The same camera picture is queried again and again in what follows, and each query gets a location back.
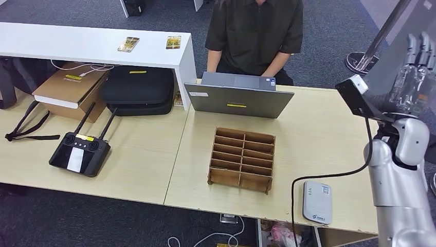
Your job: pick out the person's left forearm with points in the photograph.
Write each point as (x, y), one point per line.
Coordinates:
(276, 64)

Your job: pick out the white desk shelf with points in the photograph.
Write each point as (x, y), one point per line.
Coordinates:
(68, 42)

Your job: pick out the open storage bin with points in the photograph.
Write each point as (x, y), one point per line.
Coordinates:
(306, 235)

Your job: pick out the wooden card organizer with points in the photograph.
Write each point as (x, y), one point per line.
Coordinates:
(223, 178)

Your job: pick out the black zip case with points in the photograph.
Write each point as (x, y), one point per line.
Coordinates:
(136, 88)

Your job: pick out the black backpack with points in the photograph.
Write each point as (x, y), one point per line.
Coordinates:
(6, 88)

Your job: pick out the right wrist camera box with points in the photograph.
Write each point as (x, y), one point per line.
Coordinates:
(354, 99)

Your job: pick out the pink plastic bag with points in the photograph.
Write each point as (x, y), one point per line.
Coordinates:
(281, 237)

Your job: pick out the floor power socket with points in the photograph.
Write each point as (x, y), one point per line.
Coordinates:
(228, 218)

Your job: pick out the black computer tower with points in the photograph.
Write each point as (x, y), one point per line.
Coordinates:
(133, 8)

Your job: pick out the small printed box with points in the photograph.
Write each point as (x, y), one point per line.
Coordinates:
(177, 99)

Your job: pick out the chrome stanchion post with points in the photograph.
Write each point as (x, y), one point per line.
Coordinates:
(361, 63)

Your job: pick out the black remote controller with antennas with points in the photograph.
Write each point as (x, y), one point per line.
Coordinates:
(63, 159)

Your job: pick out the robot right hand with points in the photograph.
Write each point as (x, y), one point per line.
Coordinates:
(415, 88)

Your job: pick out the grey laptop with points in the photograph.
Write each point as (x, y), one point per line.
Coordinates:
(238, 99)

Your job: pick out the autumn tree printed card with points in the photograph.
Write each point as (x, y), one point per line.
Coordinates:
(173, 42)

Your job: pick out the grey card reader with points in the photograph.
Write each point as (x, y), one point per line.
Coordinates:
(316, 204)

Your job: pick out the cardboard box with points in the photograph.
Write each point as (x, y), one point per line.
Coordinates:
(68, 88)

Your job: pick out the person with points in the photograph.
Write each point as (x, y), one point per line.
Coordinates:
(255, 34)

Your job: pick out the scenic printed card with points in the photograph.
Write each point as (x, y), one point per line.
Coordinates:
(128, 44)

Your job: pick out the grey panel with swirl logo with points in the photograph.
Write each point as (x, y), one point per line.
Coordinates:
(385, 68)

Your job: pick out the dark shoe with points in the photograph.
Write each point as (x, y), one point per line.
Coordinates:
(433, 184)

